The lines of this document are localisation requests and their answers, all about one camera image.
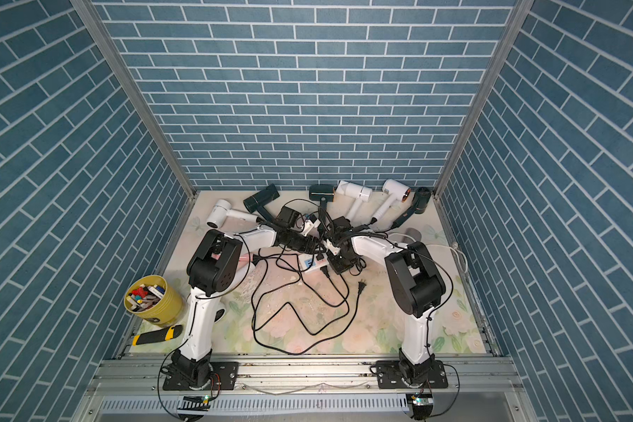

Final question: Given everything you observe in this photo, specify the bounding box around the white round hair dryer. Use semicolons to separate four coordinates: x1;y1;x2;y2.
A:
206;200;260;229

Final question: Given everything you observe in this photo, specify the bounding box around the yellow cup with small items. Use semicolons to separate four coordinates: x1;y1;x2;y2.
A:
123;275;186;328

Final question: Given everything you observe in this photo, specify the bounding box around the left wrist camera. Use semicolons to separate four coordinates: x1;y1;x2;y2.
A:
274;202;321;236

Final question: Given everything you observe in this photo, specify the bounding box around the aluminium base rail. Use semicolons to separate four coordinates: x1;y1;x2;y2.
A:
74;354;535;421

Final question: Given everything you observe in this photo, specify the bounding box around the dark green slim hair dryer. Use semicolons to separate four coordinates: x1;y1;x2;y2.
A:
243;184;280;222

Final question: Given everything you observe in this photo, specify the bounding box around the white boxy hair dryer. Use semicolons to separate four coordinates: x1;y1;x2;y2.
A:
336;180;373;223

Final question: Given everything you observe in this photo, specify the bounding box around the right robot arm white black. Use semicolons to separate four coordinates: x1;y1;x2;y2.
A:
326;233;454;386

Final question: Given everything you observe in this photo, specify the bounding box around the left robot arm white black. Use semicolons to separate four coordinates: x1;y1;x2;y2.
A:
161;224;319;390

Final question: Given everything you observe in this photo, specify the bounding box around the dark green boxy hair dryer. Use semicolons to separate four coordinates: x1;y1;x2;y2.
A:
309;184;336;206

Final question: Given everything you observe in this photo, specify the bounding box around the dark teal round hair dryer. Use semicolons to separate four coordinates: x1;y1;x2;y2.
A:
391;186;433;229

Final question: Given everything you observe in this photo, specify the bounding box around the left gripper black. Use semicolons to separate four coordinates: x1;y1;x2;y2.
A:
285;231;327;257

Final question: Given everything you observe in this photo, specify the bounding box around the black yellow utility knife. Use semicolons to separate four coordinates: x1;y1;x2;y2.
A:
132;325;184;346

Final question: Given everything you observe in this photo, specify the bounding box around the black cable of white dryer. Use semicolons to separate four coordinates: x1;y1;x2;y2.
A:
250;247;369;357

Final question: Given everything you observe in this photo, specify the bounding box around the white power strip cord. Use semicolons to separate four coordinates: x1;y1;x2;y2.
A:
387;231;471;275

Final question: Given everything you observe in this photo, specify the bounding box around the white multicolour power strip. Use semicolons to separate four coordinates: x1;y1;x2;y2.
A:
298;254;328;273

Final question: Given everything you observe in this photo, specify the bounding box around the grey oval pad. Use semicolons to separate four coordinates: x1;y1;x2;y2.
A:
404;228;422;241

